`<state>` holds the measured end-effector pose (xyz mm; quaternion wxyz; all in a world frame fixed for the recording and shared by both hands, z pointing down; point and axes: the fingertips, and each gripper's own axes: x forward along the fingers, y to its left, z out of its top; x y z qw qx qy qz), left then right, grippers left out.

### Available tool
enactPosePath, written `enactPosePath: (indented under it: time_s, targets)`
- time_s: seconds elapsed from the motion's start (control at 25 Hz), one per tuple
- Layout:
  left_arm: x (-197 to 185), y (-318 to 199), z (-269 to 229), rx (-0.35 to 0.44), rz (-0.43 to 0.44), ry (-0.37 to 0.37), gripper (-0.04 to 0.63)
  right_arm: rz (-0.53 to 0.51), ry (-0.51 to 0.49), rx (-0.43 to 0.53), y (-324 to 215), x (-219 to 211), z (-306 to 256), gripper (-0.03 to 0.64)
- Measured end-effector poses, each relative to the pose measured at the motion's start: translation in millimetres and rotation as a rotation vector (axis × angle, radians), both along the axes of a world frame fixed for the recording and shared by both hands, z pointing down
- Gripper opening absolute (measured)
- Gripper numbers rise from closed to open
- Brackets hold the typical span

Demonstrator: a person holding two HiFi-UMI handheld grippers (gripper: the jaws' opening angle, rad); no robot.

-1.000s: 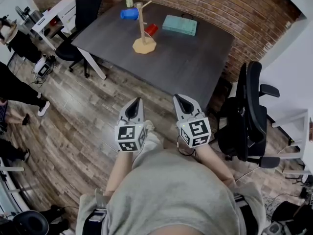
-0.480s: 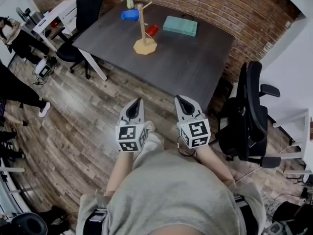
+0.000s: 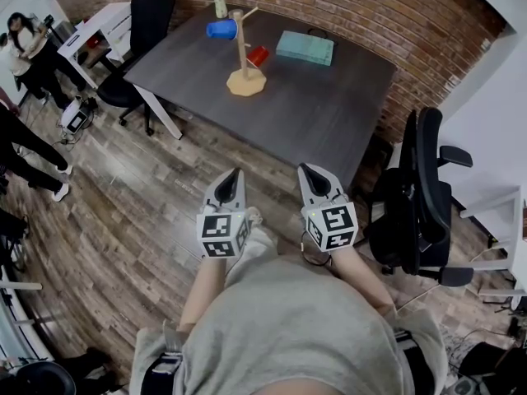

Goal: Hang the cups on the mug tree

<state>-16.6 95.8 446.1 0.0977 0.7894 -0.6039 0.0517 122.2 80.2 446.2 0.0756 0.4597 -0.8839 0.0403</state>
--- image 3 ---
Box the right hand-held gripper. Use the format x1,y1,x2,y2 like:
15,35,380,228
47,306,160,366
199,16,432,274
296,162,360,254

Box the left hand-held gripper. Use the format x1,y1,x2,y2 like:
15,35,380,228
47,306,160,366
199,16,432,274
196,167,254,259

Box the wooden mug tree stand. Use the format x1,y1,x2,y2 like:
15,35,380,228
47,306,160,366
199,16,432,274
226,7,268,98

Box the red plastic cup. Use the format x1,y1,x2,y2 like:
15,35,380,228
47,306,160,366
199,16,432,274
245,44,271,70

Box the blue plastic cup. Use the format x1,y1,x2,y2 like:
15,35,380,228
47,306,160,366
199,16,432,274
205,18,240,42

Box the person's left forearm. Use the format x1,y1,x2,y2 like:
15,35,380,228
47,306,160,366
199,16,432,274
177,255,228,333

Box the person's right forearm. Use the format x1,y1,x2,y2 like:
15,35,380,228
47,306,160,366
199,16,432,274
329,244,397,314

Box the person's white shoe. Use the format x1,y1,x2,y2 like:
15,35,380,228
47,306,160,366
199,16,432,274
245,206,264,228

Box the person's grey trousers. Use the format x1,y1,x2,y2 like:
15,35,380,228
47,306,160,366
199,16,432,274
225,225,279,288

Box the white table leg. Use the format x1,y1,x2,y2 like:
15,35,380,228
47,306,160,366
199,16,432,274
133,83,184,141

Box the black mesh office chair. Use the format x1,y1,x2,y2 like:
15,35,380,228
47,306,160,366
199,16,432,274
366,105,475,288

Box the person's grey shirt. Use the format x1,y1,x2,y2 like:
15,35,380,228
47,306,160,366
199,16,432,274
128,255,449,395

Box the white floor device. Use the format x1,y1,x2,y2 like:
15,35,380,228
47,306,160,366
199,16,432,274
60,96,94,136

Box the white desk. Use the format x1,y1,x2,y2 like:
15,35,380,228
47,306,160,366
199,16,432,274
458,184,527,300
56,1,133,91

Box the black padded office chair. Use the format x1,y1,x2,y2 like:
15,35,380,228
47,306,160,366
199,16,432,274
96,0,177,136

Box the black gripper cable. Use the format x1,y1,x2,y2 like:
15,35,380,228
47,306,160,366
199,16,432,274
299,230,333,268

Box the black harness strap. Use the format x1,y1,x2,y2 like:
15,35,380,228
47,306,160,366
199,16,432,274
390,329,436,395
142,350,184,395

